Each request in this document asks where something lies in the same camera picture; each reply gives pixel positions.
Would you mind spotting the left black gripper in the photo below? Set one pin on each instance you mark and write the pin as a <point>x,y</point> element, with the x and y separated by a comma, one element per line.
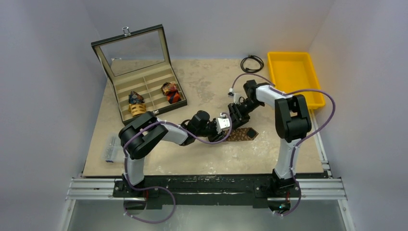
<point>216,136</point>

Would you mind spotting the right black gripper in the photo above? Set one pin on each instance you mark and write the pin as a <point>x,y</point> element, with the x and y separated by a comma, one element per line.
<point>235,115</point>

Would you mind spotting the brown floral tie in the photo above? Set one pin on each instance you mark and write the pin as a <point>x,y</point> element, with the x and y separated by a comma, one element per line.
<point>242,134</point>

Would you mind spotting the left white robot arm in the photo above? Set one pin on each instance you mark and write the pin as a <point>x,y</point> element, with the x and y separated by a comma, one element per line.
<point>140,137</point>

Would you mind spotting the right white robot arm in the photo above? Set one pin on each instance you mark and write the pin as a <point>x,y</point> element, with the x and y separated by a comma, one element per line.
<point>292,123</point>

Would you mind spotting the orange navy rolled tie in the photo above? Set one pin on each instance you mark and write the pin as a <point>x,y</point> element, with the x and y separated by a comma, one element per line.
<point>173,97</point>

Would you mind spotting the multicolour patterned rolled tie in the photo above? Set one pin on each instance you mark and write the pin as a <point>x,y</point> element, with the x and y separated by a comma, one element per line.
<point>168,87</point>

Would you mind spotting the yellow plastic tray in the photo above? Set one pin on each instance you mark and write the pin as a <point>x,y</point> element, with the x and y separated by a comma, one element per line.
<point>291,71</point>

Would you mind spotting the yellow patterned rolled tie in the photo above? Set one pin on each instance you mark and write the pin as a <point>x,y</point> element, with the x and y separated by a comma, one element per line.
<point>137,109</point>

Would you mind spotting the dark floral rolled tie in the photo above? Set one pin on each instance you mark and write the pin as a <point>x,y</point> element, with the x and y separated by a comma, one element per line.
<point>135,98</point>

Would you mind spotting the clear plastic screw box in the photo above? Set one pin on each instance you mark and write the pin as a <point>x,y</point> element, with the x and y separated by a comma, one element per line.
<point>112,151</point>

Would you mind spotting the black tie display box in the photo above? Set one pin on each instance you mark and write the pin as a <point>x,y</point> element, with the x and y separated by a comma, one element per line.
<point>139,61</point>

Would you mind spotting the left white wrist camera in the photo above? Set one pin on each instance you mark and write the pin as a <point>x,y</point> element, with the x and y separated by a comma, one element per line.
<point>223,123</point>

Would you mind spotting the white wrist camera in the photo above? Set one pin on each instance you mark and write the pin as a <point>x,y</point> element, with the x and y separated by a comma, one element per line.
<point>235,96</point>
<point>223,123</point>

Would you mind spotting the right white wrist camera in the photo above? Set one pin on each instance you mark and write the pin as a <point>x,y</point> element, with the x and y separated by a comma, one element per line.
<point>235,96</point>

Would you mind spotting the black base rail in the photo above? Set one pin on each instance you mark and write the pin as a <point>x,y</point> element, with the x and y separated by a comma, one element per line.
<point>255,190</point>

